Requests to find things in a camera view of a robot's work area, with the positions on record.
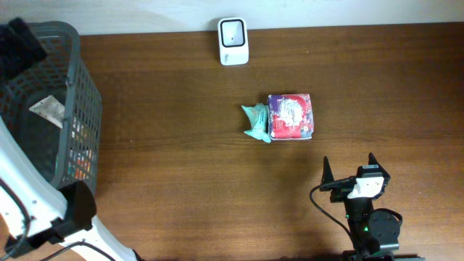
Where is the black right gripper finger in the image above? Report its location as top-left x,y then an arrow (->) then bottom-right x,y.
368,152 -> 380,166
321,156 -> 334,183

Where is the red purple tissue pack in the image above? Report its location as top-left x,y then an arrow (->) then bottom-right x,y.
268,94 -> 315,141

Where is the green toilet tissue pack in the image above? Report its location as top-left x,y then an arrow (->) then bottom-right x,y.
241,103 -> 271,143

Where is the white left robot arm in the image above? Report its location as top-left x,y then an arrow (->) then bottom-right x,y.
1,18 -> 138,260

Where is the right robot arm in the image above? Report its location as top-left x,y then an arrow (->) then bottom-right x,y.
310,153 -> 422,261

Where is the white barcode scanner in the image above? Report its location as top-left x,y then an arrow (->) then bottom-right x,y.
217,17 -> 249,66

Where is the grey plastic mesh basket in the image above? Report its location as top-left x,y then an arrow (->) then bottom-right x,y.
1,22 -> 102,191

